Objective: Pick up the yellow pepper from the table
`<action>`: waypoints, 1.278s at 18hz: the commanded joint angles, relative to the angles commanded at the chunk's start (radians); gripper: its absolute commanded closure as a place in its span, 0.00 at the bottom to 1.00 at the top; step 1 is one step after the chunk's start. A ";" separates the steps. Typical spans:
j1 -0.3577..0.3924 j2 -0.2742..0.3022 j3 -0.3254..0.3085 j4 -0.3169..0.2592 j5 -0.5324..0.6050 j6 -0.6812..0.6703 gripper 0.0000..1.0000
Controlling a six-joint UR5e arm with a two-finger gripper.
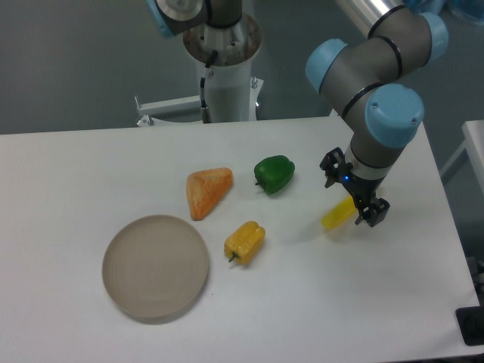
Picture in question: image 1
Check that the white side table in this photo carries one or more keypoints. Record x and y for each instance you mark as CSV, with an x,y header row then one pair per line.
x,y
470,149

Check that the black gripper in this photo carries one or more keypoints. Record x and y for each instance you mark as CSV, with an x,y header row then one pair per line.
x,y
371,209

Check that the yellow corn toy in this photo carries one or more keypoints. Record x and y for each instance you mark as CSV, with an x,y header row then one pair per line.
x,y
339,214

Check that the black device at edge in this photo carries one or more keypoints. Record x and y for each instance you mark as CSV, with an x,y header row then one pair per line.
x,y
470,322

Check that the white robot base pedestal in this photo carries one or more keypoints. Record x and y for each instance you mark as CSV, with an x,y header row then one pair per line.
x,y
227,89

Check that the yellow bell pepper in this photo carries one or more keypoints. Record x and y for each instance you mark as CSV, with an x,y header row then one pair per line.
x,y
243,244

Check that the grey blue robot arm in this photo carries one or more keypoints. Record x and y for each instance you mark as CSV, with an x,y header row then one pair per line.
x,y
361,83

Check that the orange triangular bread toy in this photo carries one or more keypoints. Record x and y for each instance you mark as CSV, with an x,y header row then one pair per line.
x,y
205,189

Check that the beige round plate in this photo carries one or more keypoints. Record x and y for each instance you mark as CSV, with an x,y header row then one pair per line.
x,y
155,268

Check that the green bell pepper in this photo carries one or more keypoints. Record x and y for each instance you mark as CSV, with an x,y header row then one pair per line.
x,y
274,173

